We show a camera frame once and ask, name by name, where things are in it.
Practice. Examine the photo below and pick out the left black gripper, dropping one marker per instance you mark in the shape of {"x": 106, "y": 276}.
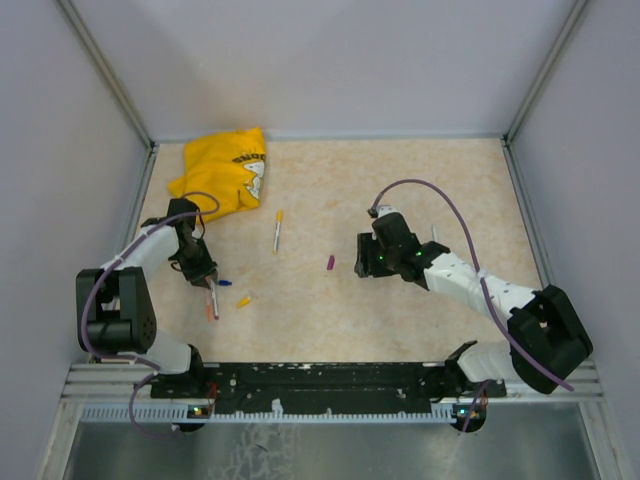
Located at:
{"x": 197, "y": 275}

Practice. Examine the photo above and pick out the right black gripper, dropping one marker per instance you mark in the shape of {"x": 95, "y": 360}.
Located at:
{"x": 366, "y": 264}

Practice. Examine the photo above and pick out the orange white pen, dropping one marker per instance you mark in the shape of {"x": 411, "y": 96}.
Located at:
{"x": 209, "y": 306}

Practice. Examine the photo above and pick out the white pen red marks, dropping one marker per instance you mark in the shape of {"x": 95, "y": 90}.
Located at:
{"x": 214, "y": 301}

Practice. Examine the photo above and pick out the white pen yellow tip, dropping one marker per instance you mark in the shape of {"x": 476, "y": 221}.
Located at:
{"x": 277, "y": 234}

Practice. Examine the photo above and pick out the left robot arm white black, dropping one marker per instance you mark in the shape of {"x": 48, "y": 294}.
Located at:
{"x": 115, "y": 313}

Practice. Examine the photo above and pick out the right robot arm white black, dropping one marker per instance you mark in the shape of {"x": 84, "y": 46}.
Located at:
{"x": 443, "y": 272}

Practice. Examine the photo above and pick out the yellow folded shirt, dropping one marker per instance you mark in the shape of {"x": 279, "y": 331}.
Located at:
{"x": 223, "y": 172}

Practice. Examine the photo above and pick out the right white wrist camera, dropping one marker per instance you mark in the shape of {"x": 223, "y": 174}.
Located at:
{"x": 378, "y": 211}

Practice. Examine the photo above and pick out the aluminium frame side rail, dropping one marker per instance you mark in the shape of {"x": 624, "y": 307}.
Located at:
{"x": 532, "y": 235}

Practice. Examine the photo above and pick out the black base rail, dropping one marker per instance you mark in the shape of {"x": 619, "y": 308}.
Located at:
{"x": 319, "y": 388}

